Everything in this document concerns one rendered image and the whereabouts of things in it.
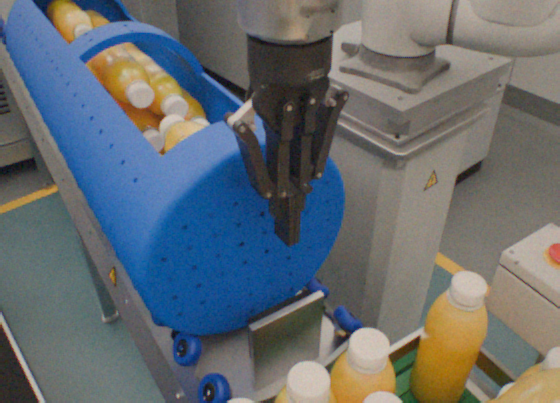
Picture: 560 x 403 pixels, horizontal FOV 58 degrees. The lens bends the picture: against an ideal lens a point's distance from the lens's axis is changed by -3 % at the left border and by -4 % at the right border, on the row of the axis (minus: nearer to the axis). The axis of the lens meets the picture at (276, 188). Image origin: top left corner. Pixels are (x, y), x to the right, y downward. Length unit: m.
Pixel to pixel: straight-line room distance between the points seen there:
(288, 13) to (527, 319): 0.46
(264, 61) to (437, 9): 0.61
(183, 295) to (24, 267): 1.79
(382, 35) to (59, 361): 1.51
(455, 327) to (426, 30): 0.59
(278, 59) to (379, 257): 0.84
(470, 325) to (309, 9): 0.39
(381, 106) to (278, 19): 0.62
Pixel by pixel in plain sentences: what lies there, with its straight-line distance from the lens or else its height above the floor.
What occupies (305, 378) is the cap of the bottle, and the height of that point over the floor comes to 1.10.
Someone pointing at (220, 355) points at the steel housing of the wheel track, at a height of 0.93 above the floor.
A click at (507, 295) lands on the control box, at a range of 0.70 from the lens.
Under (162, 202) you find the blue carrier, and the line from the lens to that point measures 0.55.
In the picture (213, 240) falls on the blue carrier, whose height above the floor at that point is 1.13.
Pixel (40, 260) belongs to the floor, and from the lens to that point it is 2.39.
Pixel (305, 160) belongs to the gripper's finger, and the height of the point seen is 1.23.
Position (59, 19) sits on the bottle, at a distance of 1.21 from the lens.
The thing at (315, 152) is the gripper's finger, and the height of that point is 1.23.
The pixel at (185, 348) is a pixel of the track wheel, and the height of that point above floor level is 0.97.
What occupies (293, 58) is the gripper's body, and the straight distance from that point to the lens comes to 0.44.
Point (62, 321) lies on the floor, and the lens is 2.11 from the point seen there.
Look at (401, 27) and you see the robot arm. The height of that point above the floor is 1.19.
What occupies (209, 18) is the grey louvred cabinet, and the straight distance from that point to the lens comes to 3.43.
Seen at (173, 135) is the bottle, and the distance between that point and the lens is 0.68.
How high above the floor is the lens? 1.52
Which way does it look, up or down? 36 degrees down
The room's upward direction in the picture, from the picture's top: straight up
